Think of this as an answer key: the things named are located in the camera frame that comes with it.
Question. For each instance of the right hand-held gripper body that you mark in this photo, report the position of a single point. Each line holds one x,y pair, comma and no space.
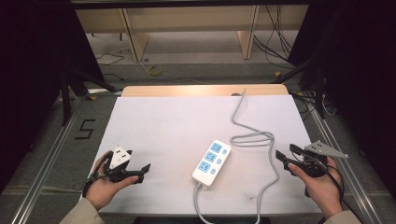
314,161

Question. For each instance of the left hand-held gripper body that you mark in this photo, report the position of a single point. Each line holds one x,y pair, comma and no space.
120,158

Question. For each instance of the person's right hand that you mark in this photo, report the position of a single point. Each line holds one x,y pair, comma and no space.
320,186

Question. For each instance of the person's left hand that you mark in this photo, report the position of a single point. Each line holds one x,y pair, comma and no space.
102,188

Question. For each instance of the white table cover sheet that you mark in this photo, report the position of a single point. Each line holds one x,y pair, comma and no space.
162,130

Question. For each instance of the white power strip blue sockets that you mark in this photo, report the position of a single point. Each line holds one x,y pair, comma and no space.
211,163

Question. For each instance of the black metal stand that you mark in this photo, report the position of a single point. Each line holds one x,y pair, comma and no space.
308,74
74,84

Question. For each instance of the dark curtain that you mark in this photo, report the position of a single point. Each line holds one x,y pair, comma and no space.
34,87
364,87

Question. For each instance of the light wooden desk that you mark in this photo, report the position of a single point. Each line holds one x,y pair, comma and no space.
193,18

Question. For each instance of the aluminium floor rail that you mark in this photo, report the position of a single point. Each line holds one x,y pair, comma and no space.
345,168
46,155

